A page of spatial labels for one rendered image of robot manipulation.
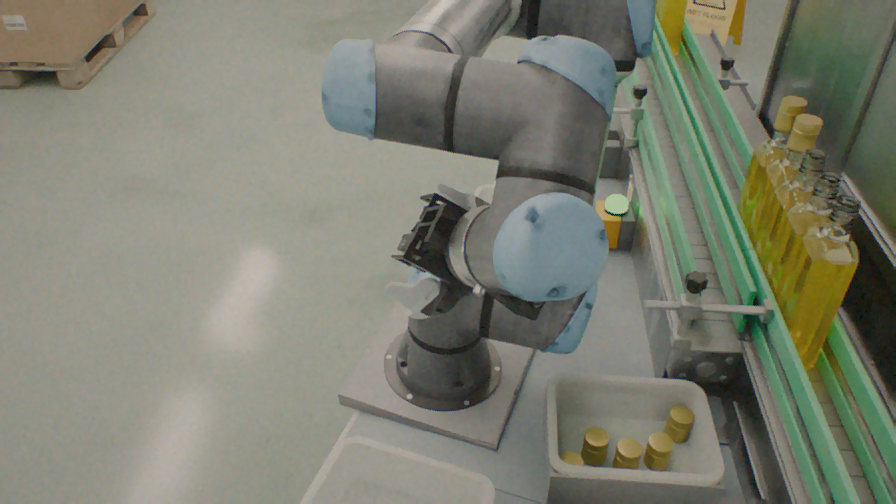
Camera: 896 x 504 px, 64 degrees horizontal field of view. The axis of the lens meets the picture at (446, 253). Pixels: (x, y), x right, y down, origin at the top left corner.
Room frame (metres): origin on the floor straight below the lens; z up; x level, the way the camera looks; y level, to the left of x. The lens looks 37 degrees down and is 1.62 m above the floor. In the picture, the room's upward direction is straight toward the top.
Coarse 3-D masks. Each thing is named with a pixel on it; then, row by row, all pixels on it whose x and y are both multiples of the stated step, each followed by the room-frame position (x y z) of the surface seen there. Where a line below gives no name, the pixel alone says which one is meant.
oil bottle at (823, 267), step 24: (816, 240) 0.73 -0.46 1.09; (840, 240) 0.72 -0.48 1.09; (792, 264) 0.75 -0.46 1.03; (816, 264) 0.71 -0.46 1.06; (840, 264) 0.70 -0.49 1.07; (792, 288) 0.73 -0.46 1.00; (816, 288) 0.70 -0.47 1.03; (840, 288) 0.70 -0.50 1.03; (792, 312) 0.71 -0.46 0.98; (816, 312) 0.70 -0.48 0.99; (792, 336) 0.70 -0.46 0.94; (816, 336) 0.70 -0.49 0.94
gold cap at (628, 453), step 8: (624, 440) 0.63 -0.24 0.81; (632, 440) 0.63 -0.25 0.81; (616, 448) 0.63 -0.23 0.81; (624, 448) 0.62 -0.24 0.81; (632, 448) 0.62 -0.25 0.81; (640, 448) 0.62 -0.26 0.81; (616, 456) 0.62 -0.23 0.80; (624, 456) 0.61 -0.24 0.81; (632, 456) 0.61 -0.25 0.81; (640, 456) 0.61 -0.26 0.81; (616, 464) 0.61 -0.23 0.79; (624, 464) 0.61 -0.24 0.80; (632, 464) 0.60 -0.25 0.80
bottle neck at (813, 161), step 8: (808, 152) 0.85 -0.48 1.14; (816, 152) 0.85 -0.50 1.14; (824, 152) 0.85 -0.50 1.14; (808, 160) 0.84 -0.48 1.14; (816, 160) 0.83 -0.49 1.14; (824, 160) 0.83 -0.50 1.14; (800, 168) 0.85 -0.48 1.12; (808, 168) 0.84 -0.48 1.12; (816, 168) 0.83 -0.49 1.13; (800, 176) 0.84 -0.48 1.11; (808, 176) 0.83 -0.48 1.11; (816, 176) 0.83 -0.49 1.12; (800, 184) 0.84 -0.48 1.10; (808, 184) 0.83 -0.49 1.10
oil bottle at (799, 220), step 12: (804, 204) 0.80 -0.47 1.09; (792, 216) 0.79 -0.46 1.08; (804, 216) 0.78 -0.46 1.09; (816, 216) 0.77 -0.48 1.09; (828, 216) 0.77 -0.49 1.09; (792, 228) 0.78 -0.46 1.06; (804, 228) 0.76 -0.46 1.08; (780, 240) 0.80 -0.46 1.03; (792, 240) 0.77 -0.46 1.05; (780, 252) 0.79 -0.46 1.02; (792, 252) 0.76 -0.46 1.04; (780, 264) 0.78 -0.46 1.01; (768, 276) 0.80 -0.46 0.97; (780, 276) 0.77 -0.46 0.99; (780, 288) 0.76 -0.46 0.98
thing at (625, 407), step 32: (576, 384) 0.72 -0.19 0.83; (608, 384) 0.72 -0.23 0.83; (640, 384) 0.71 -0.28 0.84; (672, 384) 0.71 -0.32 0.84; (576, 416) 0.71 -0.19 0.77; (608, 416) 0.71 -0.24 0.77; (640, 416) 0.71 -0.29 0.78; (704, 416) 0.65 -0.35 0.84; (576, 448) 0.65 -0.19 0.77; (608, 448) 0.65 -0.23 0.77; (704, 448) 0.61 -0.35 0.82; (640, 480) 0.55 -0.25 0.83; (672, 480) 0.55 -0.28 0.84; (704, 480) 0.55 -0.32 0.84
